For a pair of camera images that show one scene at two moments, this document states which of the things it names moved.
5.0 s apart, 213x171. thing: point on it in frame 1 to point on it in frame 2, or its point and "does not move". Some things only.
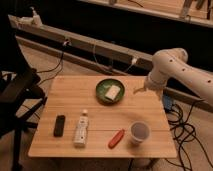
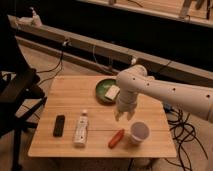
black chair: x=20 y=97 does not move
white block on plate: x=112 y=92 does not move
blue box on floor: x=167 y=103 does not move
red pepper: x=116 y=138 does not move
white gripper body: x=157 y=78 to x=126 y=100
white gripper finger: x=139 y=90 to x=118 y=114
